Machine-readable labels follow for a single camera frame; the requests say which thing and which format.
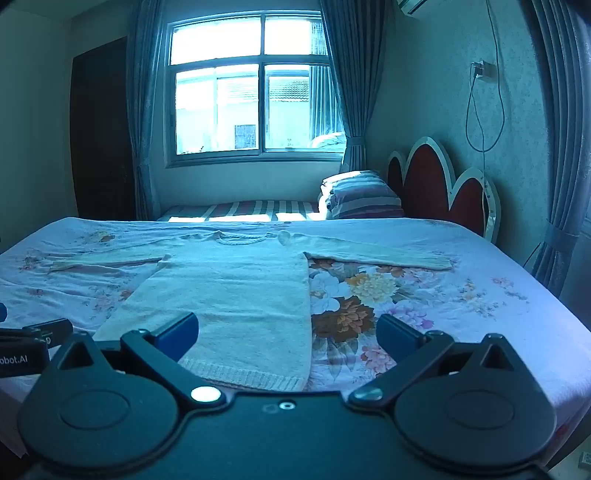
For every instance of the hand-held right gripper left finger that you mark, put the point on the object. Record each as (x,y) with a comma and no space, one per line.
(178,334)

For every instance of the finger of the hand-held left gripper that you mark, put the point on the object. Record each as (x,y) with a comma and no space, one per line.
(2,312)
(55,330)

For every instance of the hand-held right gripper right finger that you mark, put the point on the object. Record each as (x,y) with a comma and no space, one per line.
(397,337)

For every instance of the cream towel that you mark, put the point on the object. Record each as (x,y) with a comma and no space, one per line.
(240,295)

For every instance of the floral bed sheet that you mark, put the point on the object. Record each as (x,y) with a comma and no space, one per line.
(415,277)

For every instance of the striped mattress sheet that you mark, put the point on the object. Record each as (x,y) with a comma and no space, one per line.
(240,208)

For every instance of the striped pillow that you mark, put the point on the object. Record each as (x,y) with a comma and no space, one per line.
(364,194)

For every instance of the red scalloped headboard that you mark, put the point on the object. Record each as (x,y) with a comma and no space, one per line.
(429,180)

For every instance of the dark wooden wardrobe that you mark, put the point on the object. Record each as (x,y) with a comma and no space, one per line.
(101,138)

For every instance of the white cloth bundle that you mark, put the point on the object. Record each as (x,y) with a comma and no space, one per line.
(330,141)

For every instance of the blue window curtain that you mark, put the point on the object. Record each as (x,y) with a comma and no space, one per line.
(147,115)
(355,69)

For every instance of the window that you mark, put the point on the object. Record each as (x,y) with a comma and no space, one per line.
(258,92)

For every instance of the white air conditioner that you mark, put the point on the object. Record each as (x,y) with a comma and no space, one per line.
(415,5)

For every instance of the blue wall curtain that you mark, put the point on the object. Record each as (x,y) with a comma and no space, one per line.
(563,138)

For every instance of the wall socket with charger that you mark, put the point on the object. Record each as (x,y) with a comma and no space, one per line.
(485,70)

